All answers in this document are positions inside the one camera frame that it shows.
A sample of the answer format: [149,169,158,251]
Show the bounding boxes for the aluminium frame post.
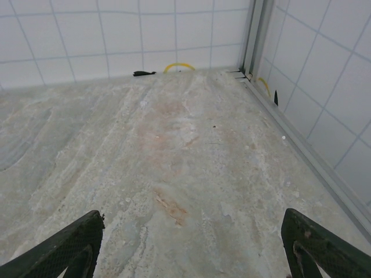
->
[238,0,275,81]

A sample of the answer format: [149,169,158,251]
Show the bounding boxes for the yellow cable loop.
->
[163,62,197,74]

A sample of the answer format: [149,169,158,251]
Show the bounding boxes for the aluminium frame rail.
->
[239,77,371,236]

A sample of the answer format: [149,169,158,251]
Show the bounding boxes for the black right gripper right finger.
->
[281,208,371,278]

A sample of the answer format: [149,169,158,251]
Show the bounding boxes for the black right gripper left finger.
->
[0,210,106,278]

